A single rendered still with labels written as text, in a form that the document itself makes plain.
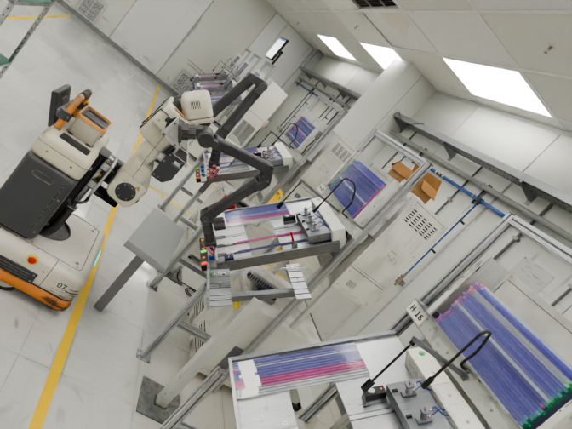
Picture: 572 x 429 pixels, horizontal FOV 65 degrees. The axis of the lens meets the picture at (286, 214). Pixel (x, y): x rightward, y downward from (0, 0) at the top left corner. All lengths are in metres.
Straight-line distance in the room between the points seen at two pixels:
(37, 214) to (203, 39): 8.91
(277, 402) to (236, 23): 9.91
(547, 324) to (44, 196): 2.19
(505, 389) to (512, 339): 0.16
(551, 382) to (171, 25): 10.28
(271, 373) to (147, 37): 9.77
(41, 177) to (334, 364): 1.57
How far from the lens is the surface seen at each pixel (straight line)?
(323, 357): 1.87
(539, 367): 1.60
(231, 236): 2.80
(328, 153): 3.95
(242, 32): 11.05
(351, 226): 2.61
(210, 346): 2.40
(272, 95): 7.07
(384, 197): 2.55
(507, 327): 1.70
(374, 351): 1.94
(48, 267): 2.52
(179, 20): 10.98
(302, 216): 2.80
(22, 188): 2.42
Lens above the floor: 1.62
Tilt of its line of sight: 11 degrees down
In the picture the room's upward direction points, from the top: 42 degrees clockwise
